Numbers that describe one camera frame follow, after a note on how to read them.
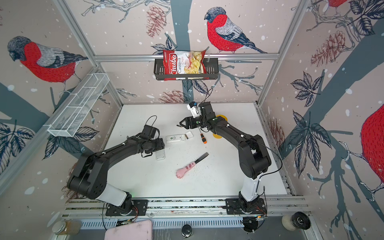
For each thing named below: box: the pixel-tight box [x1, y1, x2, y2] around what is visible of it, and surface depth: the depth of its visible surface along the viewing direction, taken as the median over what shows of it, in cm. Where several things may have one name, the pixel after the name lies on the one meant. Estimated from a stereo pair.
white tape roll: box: [281, 211, 311, 231], surface depth 62 cm
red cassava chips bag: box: [163, 50, 209, 81], surface depth 89 cm
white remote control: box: [166, 134, 187, 144], surface depth 100 cm
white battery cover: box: [185, 131, 194, 139], surface depth 104 cm
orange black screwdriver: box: [198, 127, 208, 144], surface depth 100 cm
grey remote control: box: [155, 148, 166, 161], surface depth 92 cm
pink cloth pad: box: [104, 220, 153, 240], surface depth 67 cm
